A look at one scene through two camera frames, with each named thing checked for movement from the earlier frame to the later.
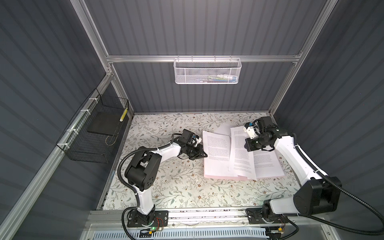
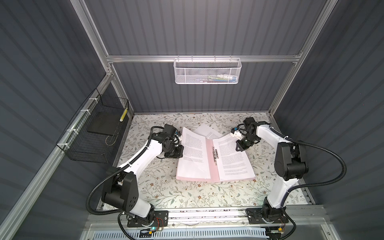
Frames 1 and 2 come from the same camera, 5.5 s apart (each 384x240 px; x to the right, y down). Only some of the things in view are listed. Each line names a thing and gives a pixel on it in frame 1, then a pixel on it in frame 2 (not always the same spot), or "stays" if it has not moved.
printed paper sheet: [217, 146] -> [193, 160]
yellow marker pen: [123, 114] stays
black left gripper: [198, 155] -> [178, 154]
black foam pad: [105, 123] stays
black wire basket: [91, 136] stays
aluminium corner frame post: [82, 9] stays
